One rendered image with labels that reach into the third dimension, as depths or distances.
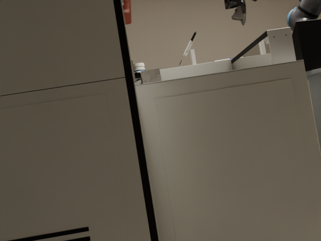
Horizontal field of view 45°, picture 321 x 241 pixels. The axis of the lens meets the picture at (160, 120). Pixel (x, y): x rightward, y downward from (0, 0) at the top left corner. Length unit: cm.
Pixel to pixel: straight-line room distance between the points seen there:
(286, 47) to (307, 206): 60
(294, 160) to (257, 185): 16
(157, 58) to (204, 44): 54
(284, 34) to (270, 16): 298
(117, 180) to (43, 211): 23
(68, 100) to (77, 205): 31
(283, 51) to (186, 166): 58
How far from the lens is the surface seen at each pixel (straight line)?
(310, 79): 204
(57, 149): 117
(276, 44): 155
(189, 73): 201
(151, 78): 161
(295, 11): 219
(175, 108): 136
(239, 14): 195
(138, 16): 408
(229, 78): 141
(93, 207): 117
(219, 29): 426
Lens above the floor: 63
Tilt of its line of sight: 2 degrees up
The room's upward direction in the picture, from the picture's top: 9 degrees counter-clockwise
